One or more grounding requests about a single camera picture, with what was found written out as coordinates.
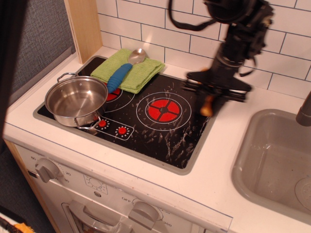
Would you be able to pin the green folded cloth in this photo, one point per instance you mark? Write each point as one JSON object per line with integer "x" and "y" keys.
{"x": 136, "y": 78}

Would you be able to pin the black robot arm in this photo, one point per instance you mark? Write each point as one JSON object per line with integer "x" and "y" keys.
{"x": 248, "y": 22}

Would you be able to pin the red stove knob left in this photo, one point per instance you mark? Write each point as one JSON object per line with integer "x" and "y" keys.
{"x": 102, "y": 124}

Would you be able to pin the grey oven temperature knob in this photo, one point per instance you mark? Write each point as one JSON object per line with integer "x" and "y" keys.
{"x": 144, "y": 214}

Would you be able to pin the red stove knob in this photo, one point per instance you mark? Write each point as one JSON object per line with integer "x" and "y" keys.
{"x": 121, "y": 131}
{"x": 102, "y": 124}

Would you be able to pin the red stove knob right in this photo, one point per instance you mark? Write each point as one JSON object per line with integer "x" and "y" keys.
{"x": 121, "y": 131}

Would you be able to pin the blue handled metal spoon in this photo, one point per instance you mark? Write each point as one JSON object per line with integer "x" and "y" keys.
{"x": 136, "y": 57}

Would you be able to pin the grey timer knob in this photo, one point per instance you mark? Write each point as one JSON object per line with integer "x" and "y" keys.
{"x": 46, "y": 169}

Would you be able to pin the grey faucet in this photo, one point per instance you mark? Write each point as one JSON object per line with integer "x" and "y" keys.
{"x": 303, "y": 116}

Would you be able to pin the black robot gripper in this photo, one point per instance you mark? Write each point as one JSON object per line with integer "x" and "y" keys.
{"x": 218, "y": 81}

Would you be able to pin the grey plastic sink basin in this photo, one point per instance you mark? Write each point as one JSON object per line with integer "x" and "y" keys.
{"x": 273, "y": 165}

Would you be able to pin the orange plastic chicken drumstick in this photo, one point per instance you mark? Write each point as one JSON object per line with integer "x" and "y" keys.
{"x": 207, "y": 109}

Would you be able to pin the orange object bottom left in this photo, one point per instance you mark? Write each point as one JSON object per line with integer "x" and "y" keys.
{"x": 24, "y": 228}

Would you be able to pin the black toy stovetop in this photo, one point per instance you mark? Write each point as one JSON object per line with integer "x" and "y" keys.
{"x": 163, "y": 128}

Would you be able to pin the grey oven door handle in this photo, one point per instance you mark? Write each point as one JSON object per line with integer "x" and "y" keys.
{"x": 96, "y": 219}

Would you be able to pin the stainless steel pot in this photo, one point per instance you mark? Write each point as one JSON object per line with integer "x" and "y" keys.
{"x": 77, "y": 101}

